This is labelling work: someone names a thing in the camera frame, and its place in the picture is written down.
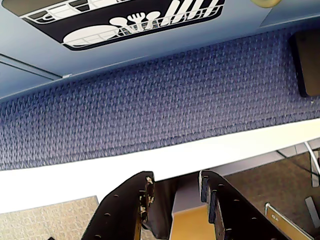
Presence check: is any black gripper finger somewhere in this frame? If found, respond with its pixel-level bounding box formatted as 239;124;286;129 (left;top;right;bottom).
81;170;156;240
198;170;289;240

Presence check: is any blue dishwasher door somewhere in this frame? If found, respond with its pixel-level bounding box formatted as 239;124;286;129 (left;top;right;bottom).
0;0;263;82

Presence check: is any blue toy kitchen cabinet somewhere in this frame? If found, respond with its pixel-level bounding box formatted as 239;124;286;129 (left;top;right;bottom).
0;0;320;102

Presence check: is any yellow block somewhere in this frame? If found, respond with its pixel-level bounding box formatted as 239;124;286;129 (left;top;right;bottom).
171;206;212;240

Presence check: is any white bent tube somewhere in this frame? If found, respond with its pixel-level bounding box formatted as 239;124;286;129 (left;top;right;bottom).
304;141;319;187

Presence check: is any blue woven mat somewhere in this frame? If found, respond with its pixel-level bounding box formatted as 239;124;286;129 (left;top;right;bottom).
0;26;320;172

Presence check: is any black dishwasher sticker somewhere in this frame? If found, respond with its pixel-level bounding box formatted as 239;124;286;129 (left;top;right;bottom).
1;0;226;52

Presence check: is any metal bracket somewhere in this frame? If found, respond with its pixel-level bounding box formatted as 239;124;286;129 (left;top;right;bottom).
264;201;316;240

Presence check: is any gold dishwasher door handle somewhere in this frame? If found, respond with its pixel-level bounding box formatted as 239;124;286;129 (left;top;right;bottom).
249;0;282;9

